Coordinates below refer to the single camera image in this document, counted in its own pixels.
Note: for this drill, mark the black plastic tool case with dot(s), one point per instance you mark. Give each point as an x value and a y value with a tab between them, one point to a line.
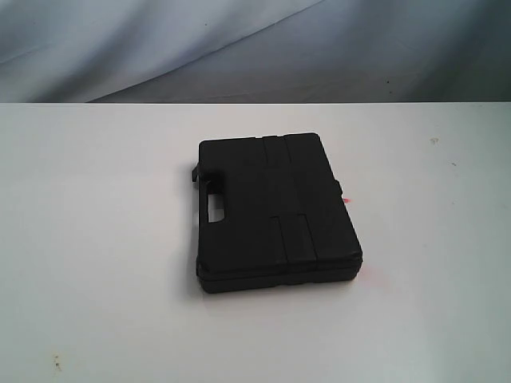
271	213

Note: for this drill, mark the grey backdrop cloth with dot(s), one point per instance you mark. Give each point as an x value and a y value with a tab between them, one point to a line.
254	51

